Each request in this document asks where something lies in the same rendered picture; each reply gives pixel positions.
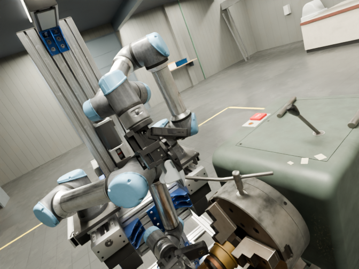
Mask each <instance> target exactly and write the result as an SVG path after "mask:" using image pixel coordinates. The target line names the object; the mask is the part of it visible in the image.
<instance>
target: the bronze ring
mask: <svg viewBox="0 0 359 269"><path fill-rule="evenodd" d="M234 250H235V247H234V246H233V245H232V244H231V243H230V242H229V241H227V240H225V242H224V243H223V244H219V243H217V242H215V243H214V246H213V247H212V248H211V250H210V251H209V252H208V253H209V255H207V256H206V258H205V259H204V263H205V264H206V266H207V267H208V268H209V269H234V268H237V267H238V264H237V262H236V260H235V259H234V257H233V256H232V255H231V253H232V252H233V251H234Z"/></svg>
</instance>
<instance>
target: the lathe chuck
mask: <svg viewBox="0 0 359 269"><path fill-rule="evenodd" d="M242 183H243V187H244V188H243V190H245V191H246V192H247V195H246V196H245V197H238V196H237V195H236V193H237V192H238V190H237V189H236V186H235V182H234V181H229V182H227V183H225V184H224V185H223V186H222V187H221V188H220V189H219V190H218V191H217V192H216V193H215V194H214V195H213V196H212V197H210V198H209V200H208V207H209V206H210V205H211V204H213V203H212V202H211V201H210V200H211V199H212V198H214V200H215V201H216V202H217V203H218V204H219V206H220V207H221V208H222V209H223V210H224V212H225V213H226V214H227V215H228V216H229V217H230V219H231V220H232V221H233V222H234V223H235V224H236V225H237V229H236V230H235V231H234V232H233V233H232V234H231V235H230V236H229V237H228V238H227V241H229V242H230V243H231V242H232V241H233V240H234V239H235V238H236V236H238V235H239V234H238V232H239V231H243V232H245V233H246V234H247V235H249V236H250V237H252V238H254V239H256V240H258V241H260V242H262V243H264V244H266V245H268V246H270V247H272V248H274V249H276V250H278V251H280V252H283V251H284V250H285V249H284V247H285V245H287V246H288V249H289V251H290V253H291V255H290V256H291V257H290V259H287V261H286V262H285V261H283V260H281V259H280V261H279V262H278V264H277V265H276V267H275V268H274V269H292V268H293V267H294V265H295V264H296V262H297V261H298V259H299V258H300V256H301V255H302V253H303V252H304V249H305V243H304V240H303V237H302V234H301V232H300V230H299V229H298V227H297V225H296V224H295V222H294V221H293V219H292V218H291V217H290V216H289V214H288V213H287V212H286V211H285V210H284V209H283V208H282V207H281V206H280V205H279V204H278V203H277V202H276V201H274V200H273V199H272V198H271V197H269V196H268V195H267V194H266V193H264V192H262V191H261V190H259V189H257V188H256V187H254V186H252V185H250V184H247V183H244V182H242ZM256 268H258V269H269V268H267V267H265V266H264V265H262V264H260V263H259V264H258V265H257V267H256Z"/></svg>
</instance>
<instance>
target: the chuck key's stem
mask: <svg viewBox="0 0 359 269"><path fill-rule="evenodd" d="M232 175H233V178H234V182H235V186H236V189H237V190H238V192H239V195H244V192H243V188H244V187H243V183H242V180H241V179H240V172H239V171H238V170H235V171H233V172H232Z"/></svg>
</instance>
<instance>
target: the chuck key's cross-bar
mask: <svg viewBox="0 0 359 269"><path fill-rule="evenodd" d="M272 175H274V174H273V171H268V172H260V173H252V174H247V175H240V179H248V178H256V177H264V176H272ZM185 179H188V180H204V181H232V180H234V178H233V176H232V177H224V178H216V177H199V176H185Z"/></svg>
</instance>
